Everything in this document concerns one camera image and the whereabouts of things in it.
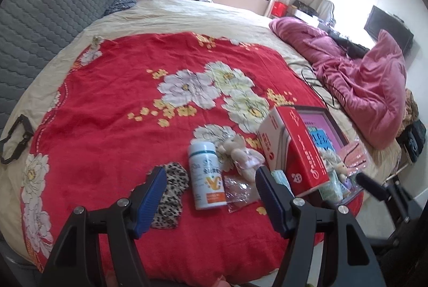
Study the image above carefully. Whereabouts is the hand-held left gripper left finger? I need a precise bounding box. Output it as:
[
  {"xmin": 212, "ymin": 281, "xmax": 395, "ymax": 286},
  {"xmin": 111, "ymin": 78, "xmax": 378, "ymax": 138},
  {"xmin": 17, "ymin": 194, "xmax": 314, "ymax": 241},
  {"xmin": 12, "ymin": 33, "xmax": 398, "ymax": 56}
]
[{"xmin": 40, "ymin": 167, "xmax": 168, "ymax": 287}]

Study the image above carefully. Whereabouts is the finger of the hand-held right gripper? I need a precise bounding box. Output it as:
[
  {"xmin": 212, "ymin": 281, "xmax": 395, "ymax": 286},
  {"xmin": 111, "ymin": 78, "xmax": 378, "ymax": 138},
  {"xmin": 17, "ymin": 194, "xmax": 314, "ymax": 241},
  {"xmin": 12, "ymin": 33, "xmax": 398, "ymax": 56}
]
[{"xmin": 355, "ymin": 172, "xmax": 390, "ymax": 202}]

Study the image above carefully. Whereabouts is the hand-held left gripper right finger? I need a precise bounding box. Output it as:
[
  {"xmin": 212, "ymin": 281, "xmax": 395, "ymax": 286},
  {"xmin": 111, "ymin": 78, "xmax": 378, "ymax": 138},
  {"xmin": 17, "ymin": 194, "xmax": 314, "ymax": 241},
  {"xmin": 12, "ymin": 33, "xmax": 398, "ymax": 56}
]
[{"xmin": 256, "ymin": 166, "xmax": 385, "ymax": 287}]

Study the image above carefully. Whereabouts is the white tissue pack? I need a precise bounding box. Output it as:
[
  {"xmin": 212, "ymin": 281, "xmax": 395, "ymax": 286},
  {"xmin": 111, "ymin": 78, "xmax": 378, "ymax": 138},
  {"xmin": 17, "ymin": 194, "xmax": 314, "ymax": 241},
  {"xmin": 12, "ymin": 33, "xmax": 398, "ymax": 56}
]
[{"xmin": 270, "ymin": 169, "xmax": 292, "ymax": 198}]

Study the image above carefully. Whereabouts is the leopard print cloth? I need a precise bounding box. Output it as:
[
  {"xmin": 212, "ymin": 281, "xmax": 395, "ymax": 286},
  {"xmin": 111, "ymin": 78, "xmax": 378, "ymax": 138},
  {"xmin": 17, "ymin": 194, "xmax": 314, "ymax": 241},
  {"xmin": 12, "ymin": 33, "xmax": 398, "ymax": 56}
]
[{"xmin": 150, "ymin": 162, "xmax": 190, "ymax": 230}]

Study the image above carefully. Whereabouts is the green tissue pack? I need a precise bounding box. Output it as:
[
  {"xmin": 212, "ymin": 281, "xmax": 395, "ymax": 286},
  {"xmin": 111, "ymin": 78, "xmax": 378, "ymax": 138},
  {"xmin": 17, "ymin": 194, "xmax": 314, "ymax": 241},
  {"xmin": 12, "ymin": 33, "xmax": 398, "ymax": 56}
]
[{"xmin": 318, "ymin": 173, "xmax": 346, "ymax": 203}]

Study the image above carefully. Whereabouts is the red tissue box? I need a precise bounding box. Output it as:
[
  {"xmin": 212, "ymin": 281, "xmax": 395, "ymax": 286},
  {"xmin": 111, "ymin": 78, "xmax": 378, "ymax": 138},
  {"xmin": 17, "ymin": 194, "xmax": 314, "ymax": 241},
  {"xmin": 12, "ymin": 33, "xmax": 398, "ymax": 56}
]
[{"xmin": 257, "ymin": 106, "xmax": 330, "ymax": 198}]

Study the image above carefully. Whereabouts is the bear plush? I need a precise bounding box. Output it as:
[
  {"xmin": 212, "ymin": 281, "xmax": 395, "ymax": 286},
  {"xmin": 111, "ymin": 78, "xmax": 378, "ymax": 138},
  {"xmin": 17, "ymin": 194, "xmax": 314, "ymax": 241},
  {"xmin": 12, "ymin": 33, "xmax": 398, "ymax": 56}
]
[{"xmin": 217, "ymin": 134, "xmax": 265, "ymax": 181}]

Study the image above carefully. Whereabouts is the dark tray with pink book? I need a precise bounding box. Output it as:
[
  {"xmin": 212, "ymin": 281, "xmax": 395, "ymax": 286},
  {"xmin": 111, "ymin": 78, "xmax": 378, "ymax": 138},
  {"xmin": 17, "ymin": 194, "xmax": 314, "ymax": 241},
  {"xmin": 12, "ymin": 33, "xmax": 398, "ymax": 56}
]
[{"xmin": 293, "ymin": 104, "xmax": 366, "ymax": 205}]

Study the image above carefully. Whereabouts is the clear plastic bag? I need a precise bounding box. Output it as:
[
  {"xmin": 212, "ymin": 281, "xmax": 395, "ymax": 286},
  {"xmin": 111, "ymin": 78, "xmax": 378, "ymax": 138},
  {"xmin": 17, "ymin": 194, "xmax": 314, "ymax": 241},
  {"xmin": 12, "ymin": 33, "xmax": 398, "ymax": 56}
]
[{"xmin": 223, "ymin": 174, "xmax": 262, "ymax": 213}]

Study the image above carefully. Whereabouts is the white supplement bottle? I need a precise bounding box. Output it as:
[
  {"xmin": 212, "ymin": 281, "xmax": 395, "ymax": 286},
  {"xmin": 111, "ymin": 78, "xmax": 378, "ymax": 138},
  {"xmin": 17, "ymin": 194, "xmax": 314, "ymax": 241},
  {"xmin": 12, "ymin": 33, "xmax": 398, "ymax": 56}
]
[{"xmin": 188, "ymin": 140, "xmax": 228, "ymax": 211}]

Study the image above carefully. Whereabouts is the black backpack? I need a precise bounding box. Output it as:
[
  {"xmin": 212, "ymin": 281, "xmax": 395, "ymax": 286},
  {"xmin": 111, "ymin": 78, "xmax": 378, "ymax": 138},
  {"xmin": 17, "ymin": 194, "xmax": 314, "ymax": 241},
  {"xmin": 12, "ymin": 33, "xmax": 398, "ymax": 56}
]
[{"xmin": 397, "ymin": 119, "xmax": 427, "ymax": 163}]

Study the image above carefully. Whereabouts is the red floral blanket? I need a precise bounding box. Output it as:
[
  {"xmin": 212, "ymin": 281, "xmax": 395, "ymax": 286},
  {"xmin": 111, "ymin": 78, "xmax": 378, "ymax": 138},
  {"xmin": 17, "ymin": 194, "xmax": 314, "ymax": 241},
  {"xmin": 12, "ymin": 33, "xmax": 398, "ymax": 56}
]
[{"xmin": 20, "ymin": 31, "xmax": 365, "ymax": 276}]

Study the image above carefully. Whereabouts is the pink quilt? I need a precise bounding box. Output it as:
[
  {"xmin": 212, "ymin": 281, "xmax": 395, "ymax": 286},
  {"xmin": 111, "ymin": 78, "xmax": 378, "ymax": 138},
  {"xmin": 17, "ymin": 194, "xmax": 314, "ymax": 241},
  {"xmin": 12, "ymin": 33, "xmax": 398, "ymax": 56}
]
[{"xmin": 269, "ymin": 16, "xmax": 408, "ymax": 150}]

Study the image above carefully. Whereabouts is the black garment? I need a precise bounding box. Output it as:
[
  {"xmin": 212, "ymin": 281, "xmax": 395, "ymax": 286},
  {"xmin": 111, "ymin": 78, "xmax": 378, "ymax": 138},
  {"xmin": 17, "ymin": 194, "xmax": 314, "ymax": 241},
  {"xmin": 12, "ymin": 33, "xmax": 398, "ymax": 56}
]
[{"xmin": 330, "ymin": 34, "xmax": 369, "ymax": 58}]

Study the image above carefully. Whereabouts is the black plastic buckle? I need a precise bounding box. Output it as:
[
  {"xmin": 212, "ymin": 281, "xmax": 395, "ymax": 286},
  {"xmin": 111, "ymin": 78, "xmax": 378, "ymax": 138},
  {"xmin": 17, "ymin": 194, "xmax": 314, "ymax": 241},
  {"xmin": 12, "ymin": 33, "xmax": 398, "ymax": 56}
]
[{"xmin": 0, "ymin": 114, "xmax": 34, "ymax": 165}]

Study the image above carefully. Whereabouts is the black television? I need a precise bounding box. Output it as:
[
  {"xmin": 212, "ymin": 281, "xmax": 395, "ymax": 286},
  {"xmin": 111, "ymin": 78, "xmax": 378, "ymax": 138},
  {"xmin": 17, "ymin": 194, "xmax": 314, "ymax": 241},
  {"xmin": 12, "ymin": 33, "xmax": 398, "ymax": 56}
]
[{"xmin": 363, "ymin": 5, "xmax": 414, "ymax": 54}]

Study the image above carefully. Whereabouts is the black bag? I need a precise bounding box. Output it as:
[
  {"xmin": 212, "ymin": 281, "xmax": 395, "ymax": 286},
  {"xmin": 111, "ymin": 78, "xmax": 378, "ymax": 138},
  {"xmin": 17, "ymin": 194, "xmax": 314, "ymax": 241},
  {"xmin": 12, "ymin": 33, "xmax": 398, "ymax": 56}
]
[{"xmin": 292, "ymin": 0, "xmax": 319, "ymax": 18}]

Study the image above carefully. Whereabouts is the blue patterned pillow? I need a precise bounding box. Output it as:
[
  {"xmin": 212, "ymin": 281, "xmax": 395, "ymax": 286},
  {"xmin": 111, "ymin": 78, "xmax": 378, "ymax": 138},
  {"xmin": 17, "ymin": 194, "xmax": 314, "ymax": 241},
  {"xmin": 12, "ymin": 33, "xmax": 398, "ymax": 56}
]
[{"xmin": 104, "ymin": 0, "xmax": 138, "ymax": 18}]

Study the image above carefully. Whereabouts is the grey quilted headboard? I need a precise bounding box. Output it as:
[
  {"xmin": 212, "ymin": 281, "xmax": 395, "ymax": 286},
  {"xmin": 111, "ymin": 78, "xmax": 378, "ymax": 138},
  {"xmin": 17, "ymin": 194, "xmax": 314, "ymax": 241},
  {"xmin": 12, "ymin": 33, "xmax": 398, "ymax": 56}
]
[{"xmin": 0, "ymin": 0, "xmax": 124, "ymax": 135}]

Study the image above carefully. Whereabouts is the black cable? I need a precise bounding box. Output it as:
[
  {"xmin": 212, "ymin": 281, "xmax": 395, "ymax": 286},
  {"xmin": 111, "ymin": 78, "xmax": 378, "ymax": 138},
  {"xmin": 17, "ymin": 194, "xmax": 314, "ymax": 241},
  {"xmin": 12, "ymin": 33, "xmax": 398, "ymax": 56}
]
[{"xmin": 288, "ymin": 60, "xmax": 345, "ymax": 110}]

